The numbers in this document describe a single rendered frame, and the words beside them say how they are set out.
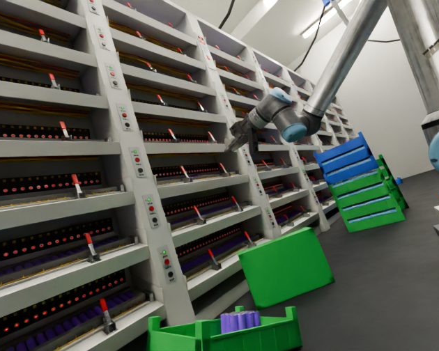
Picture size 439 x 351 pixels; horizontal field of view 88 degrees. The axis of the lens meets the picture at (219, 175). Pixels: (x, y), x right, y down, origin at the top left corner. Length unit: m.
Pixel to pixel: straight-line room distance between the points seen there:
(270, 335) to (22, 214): 0.67
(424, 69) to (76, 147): 1.00
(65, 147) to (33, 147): 0.08
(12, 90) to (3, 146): 0.19
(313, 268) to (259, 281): 0.20
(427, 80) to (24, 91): 1.12
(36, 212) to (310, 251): 0.87
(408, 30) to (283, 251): 0.74
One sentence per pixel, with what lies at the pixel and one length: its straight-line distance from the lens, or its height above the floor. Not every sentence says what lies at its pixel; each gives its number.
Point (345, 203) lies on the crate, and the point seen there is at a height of 0.18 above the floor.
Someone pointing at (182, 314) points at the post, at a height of 0.09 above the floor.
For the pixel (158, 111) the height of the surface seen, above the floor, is 0.90.
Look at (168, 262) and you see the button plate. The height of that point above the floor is 0.27.
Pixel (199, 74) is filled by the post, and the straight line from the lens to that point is 1.65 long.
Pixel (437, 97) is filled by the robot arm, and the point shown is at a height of 0.44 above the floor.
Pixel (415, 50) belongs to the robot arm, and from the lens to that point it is 0.81.
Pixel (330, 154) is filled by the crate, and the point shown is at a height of 0.50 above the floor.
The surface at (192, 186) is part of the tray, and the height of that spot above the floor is 0.52.
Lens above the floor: 0.34
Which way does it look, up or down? 11 degrees up
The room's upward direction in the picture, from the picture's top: 20 degrees counter-clockwise
